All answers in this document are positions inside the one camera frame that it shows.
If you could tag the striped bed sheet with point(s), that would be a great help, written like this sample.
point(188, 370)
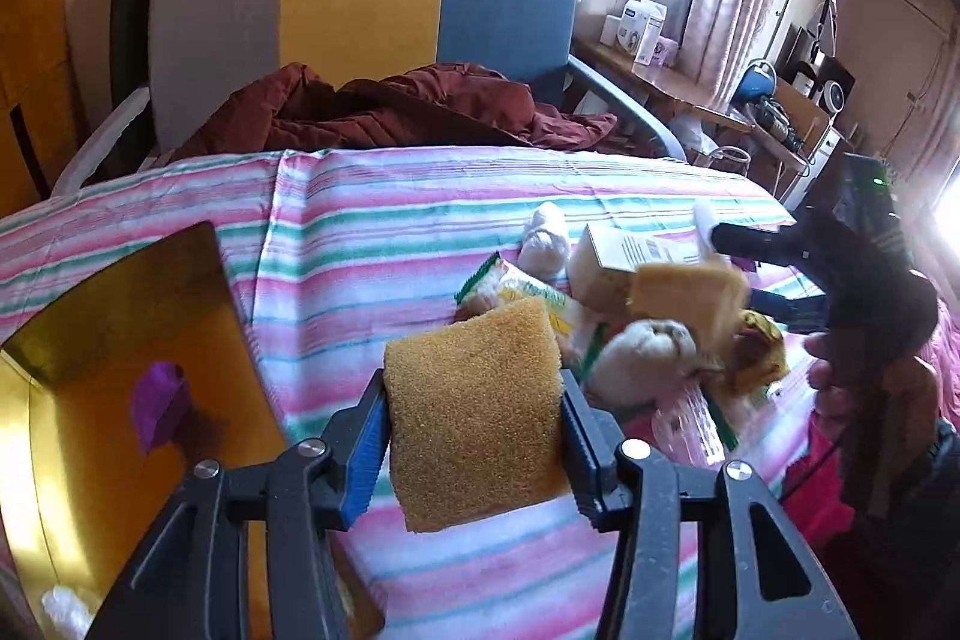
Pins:
point(332, 254)

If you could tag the white appliance on shelf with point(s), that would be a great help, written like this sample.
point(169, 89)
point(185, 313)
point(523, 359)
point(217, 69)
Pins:
point(824, 80)

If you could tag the white cloth pouch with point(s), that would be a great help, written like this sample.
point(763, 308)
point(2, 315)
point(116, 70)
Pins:
point(642, 363)
point(545, 246)

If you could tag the dark red quilted jacket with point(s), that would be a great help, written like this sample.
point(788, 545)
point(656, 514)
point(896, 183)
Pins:
point(437, 105)

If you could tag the cream cardboard box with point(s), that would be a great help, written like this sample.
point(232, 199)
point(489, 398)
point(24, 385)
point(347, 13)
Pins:
point(602, 265)

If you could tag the wooden desk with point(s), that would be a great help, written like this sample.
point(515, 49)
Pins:
point(671, 96)

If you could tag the white box on desk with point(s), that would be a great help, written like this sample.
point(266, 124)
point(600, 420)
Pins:
point(640, 28)

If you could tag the white foam bar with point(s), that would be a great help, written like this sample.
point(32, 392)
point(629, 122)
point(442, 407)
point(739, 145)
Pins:
point(705, 219)

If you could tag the grey yellow blue chair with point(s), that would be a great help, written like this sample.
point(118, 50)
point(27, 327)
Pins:
point(172, 63)

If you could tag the person's right hand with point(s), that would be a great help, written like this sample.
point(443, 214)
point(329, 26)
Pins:
point(881, 420)

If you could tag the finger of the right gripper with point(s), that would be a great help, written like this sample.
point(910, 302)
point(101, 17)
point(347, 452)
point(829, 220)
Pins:
point(785, 246)
point(803, 316)

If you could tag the purple snack packet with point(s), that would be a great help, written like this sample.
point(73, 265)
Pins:
point(160, 401)

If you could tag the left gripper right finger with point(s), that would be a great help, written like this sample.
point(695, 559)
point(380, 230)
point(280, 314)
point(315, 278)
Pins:
point(756, 575)

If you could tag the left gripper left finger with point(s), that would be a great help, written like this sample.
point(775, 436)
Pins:
point(190, 576)

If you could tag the maroon gold gift box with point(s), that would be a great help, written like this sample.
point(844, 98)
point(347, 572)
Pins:
point(78, 494)

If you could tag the yellow sponge block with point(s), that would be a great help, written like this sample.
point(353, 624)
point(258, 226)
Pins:
point(707, 298)
point(476, 414)

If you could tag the clear plastic bag bundle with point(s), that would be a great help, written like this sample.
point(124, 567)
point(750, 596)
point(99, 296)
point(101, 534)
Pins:
point(70, 614)

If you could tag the green noodle packet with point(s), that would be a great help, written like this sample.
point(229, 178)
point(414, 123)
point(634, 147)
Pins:
point(498, 282)

